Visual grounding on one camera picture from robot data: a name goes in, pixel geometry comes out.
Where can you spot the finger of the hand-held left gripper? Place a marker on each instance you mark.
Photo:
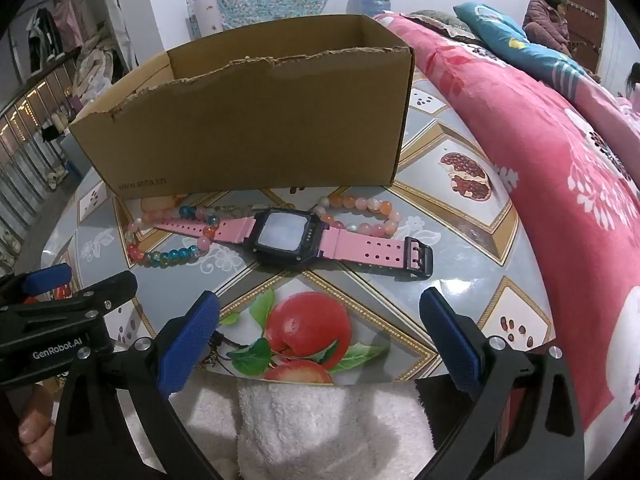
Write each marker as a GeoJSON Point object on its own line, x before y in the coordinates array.
{"type": "Point", "coordinates": [45, 279]}
{"type": "Point", "coordinates": [100, 295]}

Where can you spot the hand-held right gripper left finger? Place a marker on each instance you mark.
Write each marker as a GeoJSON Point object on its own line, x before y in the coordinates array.
{"type": "Point", "coordinates": [187, 345]}

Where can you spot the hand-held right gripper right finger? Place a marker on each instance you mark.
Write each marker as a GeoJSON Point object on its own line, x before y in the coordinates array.
{"type": "Point", "coordinates": [450, 345]}

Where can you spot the brown cardboard box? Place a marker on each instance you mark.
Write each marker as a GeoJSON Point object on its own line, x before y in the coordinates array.
{"type": "Point", "coordinates": [250, 125]}

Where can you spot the person's left hand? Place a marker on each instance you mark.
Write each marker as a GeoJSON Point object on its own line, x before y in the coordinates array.
{"type": "Point", "coordinates": [37, 430]}

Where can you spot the fruit print tablecloth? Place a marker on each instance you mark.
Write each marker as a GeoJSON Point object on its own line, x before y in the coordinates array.
{"type": "Point", "coordinates": [450, 275]}

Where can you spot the white fluffy towel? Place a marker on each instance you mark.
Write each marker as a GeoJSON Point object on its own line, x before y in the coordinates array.
{"type": "Point", "coordinates": [310, 430]}

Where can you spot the metal railing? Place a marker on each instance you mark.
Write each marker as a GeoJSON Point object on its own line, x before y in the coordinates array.
{"type": "Point", "coordinates": [25, 125]}

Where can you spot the pink floral blanket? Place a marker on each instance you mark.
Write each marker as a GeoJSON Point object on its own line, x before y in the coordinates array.
{"type": "Point", "coordinates": [550, 185]}

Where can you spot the pile of clothes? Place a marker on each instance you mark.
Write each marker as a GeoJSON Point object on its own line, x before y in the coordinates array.
{"type": "Point", "coordinates": [97, 60]}

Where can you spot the hanging clothes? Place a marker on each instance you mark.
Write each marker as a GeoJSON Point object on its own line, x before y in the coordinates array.
{"type": "Point", "coordinates": [55, 30]}

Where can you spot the light pink quilt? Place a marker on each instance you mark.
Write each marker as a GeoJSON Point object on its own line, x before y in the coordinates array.
{"type": "Point", "coordinates": [607, 105]}

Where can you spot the blue cartoon pillow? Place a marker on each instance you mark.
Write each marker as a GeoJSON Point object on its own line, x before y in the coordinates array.
{"type": "Point", "coordinates": [520, 45]}

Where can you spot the grey patterned pillow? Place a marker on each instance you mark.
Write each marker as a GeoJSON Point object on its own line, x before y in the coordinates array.
{"type": "Point", "coordinates": [440, 22]}

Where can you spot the brown wooden door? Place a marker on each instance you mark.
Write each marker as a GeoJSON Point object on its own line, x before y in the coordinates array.
{"type": "Point", "coordinates": [582, 10]}

